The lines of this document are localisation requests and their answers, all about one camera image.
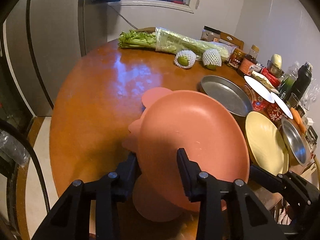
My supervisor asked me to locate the stainless steel bowl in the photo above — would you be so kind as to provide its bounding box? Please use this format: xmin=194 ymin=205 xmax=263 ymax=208
xmin=280 ymin=118 xmax=311 ymax=167

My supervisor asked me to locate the cream shell-shaped plate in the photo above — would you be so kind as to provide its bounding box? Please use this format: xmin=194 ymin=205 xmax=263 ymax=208
xmin=245 ymin=111 xmax=289 ymax=176

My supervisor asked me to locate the pink plastic plate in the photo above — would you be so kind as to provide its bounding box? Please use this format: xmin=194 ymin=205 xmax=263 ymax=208
xmin=123 ymin=87 xmax=249 ymax=222

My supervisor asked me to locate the round metal tray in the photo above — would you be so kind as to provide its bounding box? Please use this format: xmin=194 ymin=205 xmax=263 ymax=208
xmin=200 ymin=75 xmax=253 ymax=118

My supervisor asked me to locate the orange carrot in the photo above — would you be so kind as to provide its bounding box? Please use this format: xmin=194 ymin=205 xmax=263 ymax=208
xmin=290 ymin=107 xmax=307 ymax=134

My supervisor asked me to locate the red white noodle cup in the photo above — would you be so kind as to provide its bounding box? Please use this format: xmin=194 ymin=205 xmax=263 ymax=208
xmin=266 ymin=92 xmax=293 ymax=126

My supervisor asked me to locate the small drinking glass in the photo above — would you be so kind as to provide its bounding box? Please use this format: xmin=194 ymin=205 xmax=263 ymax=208
xmin=287 ymin=93 xmax=299 ymax=108

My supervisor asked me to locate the red instant noodle cup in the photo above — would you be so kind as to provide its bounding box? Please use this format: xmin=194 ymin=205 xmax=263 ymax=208
xmin=243 ymin=75 xmax=275 ymax=112

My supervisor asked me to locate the green liquid plastic bottle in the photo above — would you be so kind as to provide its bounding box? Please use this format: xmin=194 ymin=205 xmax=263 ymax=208
xmin=278 ymin=61 xmax=299 ymax=101

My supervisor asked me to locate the red box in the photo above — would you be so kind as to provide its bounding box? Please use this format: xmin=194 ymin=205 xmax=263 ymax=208
xmin=260 ymin=67 xmax=280 ymax=88

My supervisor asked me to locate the white dish of food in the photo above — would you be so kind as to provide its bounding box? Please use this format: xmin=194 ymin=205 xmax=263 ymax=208
xmin=251 ymin=71 xmax=279 ymax=95

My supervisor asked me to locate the black thermos flask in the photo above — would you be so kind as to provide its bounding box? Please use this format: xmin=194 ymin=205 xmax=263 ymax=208
xmin=291 ymin=62 xmax=313 ymax=100

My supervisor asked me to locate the small steel bowl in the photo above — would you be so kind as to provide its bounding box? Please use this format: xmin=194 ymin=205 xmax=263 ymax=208
xmin=267 ymin=60 xmax=284 ymax=78

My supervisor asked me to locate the net-wrapped green fruit left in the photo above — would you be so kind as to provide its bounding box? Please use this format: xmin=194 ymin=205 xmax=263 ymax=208
xmin=174 ymin=50 xmax=196 ymax=69

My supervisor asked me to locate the net-wrapped green fruit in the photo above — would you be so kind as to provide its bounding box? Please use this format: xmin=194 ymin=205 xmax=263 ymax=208
xmin=174 ymin=50 xmax=196 ymax=69
xmin=202 ymin=49 xmax=222 ymax=70

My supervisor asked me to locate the net-wrapped green fruit right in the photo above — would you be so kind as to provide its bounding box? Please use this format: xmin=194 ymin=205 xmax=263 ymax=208
xmin=202 ymin=49 xmax=222 ymax=70

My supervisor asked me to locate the pale vegetable piece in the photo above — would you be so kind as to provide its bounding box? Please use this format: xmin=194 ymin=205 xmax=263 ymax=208
xmin=271 ymin=54 xmax=282 ymax=69

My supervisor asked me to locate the brown sauce bottle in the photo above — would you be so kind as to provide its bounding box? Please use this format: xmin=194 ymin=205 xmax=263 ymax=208
xmin=237 ymin=44 xmax=259 ymax=76

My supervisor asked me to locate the chili sauce glass jar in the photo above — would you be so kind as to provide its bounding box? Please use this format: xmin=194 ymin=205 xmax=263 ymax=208
xmin=227 ymin=48 xmax=246 ymax=69

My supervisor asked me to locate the bagged celery bunch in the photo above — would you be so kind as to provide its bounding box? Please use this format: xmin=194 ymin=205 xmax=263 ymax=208
xmin=118 ymin=27 xmax=234 ymax=61

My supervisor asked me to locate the wooden chair with cutout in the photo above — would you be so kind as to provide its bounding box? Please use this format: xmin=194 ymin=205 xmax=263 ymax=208
xmin=220 ymin=32 xmax=244 ymax=50

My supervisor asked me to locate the black-lidded plastic jar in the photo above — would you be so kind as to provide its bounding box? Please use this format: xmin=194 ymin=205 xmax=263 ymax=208
xmin=201 ymin=25 xmax=221 ymax=42

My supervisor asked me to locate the curved-back wooden chair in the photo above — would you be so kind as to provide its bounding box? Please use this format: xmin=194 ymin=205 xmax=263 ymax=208
xmin=135 ymin=27 xmax=156 ymax=34

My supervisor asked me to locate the grey refrigerator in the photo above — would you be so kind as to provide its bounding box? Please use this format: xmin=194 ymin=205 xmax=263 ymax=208
xmin=3 ymin=0 xmax=107 ymax=116

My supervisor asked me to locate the black cable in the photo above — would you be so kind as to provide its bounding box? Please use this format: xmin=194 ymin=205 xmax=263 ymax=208
xmin=0 ymin=119 xmax=51 ymax=214

